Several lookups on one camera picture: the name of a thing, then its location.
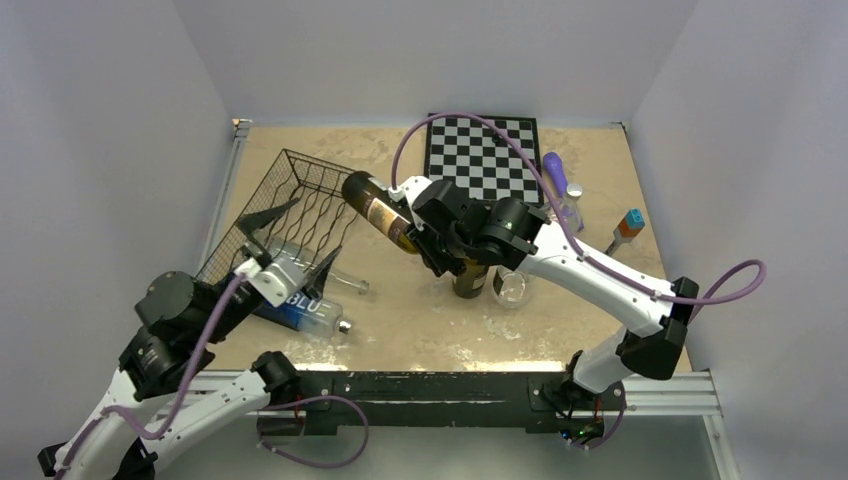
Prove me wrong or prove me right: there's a purple flashlight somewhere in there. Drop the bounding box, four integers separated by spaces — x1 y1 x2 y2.
542 151 570 190

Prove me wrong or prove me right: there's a blue square bottle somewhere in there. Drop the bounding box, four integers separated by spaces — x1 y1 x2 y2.
253 293 353 338

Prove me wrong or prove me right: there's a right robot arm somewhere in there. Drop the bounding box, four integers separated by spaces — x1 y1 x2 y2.
399 176 697 407

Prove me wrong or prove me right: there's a clear bottle far silver cap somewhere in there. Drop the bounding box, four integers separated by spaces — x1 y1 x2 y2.
542 183 584 235

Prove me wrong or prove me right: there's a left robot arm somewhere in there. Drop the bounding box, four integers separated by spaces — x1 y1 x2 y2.
38 199 335 479

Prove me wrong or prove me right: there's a clear bottle silver cap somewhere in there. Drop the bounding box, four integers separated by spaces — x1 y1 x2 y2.
542 183 584 235
492 266 532 309

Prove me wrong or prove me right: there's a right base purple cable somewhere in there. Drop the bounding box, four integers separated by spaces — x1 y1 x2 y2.
563 390 629 453

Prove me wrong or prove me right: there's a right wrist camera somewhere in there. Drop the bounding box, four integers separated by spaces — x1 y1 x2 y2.
388 176 432 230

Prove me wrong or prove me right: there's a black white chessboard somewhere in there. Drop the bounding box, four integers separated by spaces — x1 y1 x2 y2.
424 118 546 206

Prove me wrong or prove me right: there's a clear bottle near silver cap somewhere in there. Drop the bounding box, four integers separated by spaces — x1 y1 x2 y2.
492 266 532 309

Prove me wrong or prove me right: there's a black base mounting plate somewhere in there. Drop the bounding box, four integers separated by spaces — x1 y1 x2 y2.
257 371 623 437

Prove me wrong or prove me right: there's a clear wine bottle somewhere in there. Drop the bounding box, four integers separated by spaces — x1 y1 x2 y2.
268 237 370 295

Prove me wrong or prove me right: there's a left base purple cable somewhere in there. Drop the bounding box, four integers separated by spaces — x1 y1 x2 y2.
254 394 369 468

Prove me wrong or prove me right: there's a black wire wine rack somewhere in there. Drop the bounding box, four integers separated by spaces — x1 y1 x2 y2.
240 148 358 263

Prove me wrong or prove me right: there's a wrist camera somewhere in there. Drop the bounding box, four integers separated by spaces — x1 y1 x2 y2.
234 257 307 307
388 176 432 230

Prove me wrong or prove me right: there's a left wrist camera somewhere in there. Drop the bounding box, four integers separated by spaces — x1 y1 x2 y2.
234 257 307 307

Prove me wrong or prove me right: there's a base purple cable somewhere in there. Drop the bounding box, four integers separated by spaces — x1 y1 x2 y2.
563 390 629 453
254 394 369 468

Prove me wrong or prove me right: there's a green bottle grey neck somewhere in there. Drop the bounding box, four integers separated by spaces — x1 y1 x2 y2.
341 170 419 254

